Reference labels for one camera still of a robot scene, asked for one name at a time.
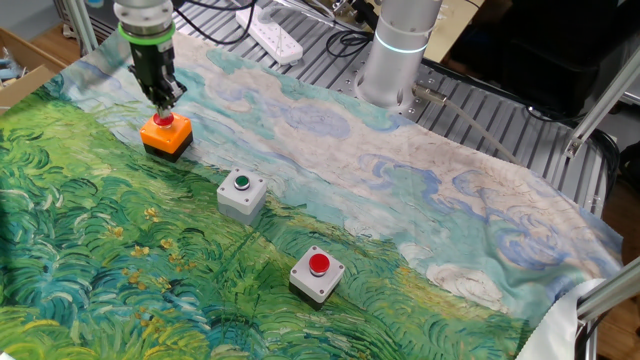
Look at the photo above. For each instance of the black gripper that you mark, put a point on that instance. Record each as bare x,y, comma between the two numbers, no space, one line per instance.
152,65

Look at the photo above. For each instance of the orange box red button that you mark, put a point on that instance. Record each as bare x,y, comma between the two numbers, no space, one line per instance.
165,140

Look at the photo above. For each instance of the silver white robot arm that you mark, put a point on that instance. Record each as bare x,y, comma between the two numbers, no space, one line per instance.
395,75

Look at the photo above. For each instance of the white power strip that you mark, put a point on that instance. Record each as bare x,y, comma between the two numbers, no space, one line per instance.
275,40

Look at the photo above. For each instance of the brown cardboard box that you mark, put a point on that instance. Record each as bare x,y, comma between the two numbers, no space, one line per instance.
30,85

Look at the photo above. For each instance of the grey box green button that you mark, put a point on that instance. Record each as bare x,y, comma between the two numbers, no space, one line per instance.
240,200

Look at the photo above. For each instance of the white black box red button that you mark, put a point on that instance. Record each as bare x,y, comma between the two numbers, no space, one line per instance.
312,282

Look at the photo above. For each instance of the green blue painting cloth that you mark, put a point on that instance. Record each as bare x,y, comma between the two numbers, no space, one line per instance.
400,200

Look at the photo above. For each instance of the tan cardboard sheet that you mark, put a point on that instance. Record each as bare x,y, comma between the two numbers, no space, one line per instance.
450,30

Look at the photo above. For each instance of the person in black shirt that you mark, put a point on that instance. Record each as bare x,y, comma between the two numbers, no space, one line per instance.
560,60

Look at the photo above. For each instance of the white satin cloth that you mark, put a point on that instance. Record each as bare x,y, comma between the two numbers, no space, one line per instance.
555,325

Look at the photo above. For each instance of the aluminium frame post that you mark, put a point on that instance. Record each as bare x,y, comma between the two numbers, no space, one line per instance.
600,105
610,292
82,25

